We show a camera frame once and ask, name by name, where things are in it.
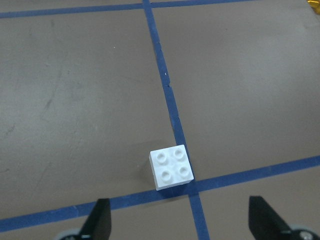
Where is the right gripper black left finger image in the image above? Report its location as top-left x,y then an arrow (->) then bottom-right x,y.
79,198 -> 112,240

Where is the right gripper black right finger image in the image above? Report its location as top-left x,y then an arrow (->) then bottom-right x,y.
248,196 -> 292,240

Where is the white block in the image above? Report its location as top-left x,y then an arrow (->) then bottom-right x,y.
149,144 -> 194,191

